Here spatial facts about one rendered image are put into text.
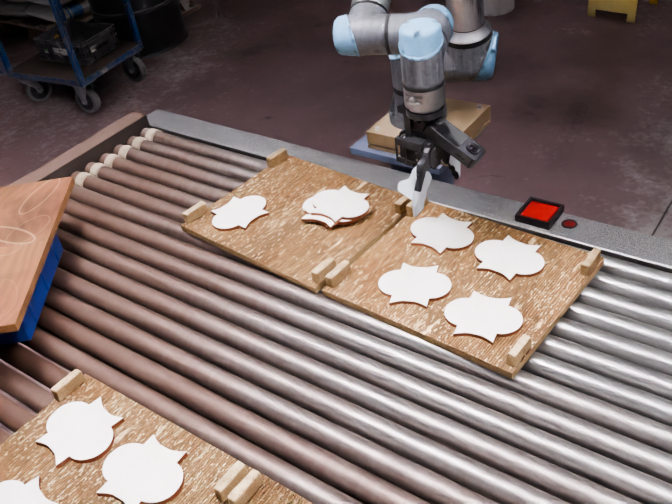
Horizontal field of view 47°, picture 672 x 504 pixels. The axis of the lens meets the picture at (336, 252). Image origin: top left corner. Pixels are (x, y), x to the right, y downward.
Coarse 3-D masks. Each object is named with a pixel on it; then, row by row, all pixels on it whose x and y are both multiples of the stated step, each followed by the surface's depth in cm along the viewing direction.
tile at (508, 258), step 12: (492, 240) 152; (504, 240) 151; (480, 252) 149; (492, 252) 149; (504, 252) 148; (516, 252) 148; (528, 252) 148; (480, 264) 147; (492, 264) 146; (504, 264) 146; (516, 264) 145; (528, 264) 145; (540, 264) 144; (504, 276) 144; (528, 276) 143
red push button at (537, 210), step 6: (534, 204) 162; (540, 204) 162; (546, 204) 162; (528, 210) 161; (534, 210) 161; (540, 210) 160; (546, 210) 160; (552, 210) 160; (528, 216) 159; (534, 216) 159; (540, 216) 159; (546, 216) 158
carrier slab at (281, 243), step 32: (288, 160) 189; (256, 192) 179; (288, 192) 177; (384, 192) 172; (192, 224) 172; (256, 224) 169; (288, 224) 167; (320, 224) 165; (352, 224) 164; (384, 224) 162; (256, 256) 159; (288, 256) 158; (320, 256) 156; (352, 256) 155; (320, 288) 150
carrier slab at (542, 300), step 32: (480, 224) 158; (384, 256) 154; (416, 256) 152; (448, 256) 151; (544, 256) 147; (576, 256) 146; (352, 288) 147; (480, 288) 142; (512, 288) 141; (544, 288) 140; (576, 288) 139; (384, 320) 140; (416, 320) 138; (544, 320) 134; (480, 352) 130
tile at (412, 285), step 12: (384, 276) 147; (396, 276) 147; (408, 276) 147; (420, 276) 146; (432, 276) 146; (444, 276) 145; (384, 288) 145; (396, 288) 144; (408, 288) 144; (420, 288) 143; (432, 288) 143; (444, 288) 142; (396, 300) 142; (408, 300) 141; (420, 300) 141; (432, 300) 141
